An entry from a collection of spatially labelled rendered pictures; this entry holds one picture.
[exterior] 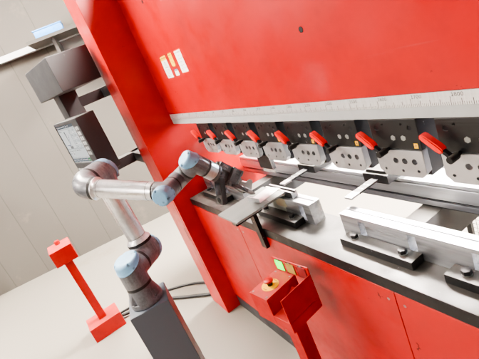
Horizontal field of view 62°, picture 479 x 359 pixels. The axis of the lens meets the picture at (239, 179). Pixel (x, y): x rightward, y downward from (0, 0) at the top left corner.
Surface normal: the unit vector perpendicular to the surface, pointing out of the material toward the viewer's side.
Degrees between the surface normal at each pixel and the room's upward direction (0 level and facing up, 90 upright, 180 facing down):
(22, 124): 90
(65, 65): 90
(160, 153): 90
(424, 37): 90
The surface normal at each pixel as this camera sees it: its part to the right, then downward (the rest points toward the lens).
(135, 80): 0.48, 0.11
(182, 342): 0.29, 0.22
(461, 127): -0.79, 0.47
